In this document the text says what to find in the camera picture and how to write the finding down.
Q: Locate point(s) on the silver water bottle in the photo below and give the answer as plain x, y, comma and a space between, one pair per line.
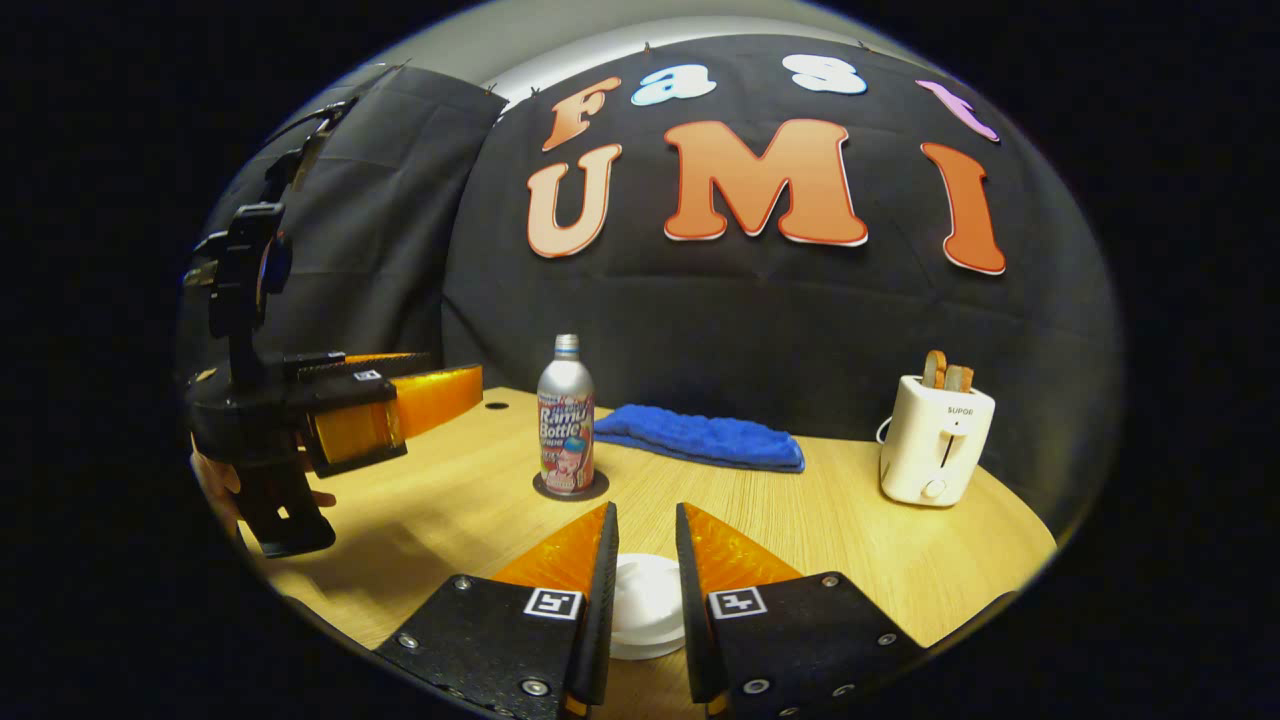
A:
566, 420

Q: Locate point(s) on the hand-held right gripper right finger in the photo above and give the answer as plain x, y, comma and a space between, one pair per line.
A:
692, 620

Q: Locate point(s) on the blue towel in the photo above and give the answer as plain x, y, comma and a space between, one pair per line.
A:
700, 437

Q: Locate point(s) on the toast slice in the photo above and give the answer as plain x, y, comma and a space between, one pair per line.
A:
959, 378
934, 368

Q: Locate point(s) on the white toaster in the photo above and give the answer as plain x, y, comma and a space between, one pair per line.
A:
935, 445

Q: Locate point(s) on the dark round coaster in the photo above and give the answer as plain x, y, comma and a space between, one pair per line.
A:
600, 487

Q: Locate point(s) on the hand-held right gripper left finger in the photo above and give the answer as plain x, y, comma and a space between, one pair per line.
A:
600, 620

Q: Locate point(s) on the white teacup lid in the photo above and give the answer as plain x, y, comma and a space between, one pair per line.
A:
647, 600

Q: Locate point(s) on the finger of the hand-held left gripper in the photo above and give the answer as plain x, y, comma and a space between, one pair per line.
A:
345, 395
320, 364

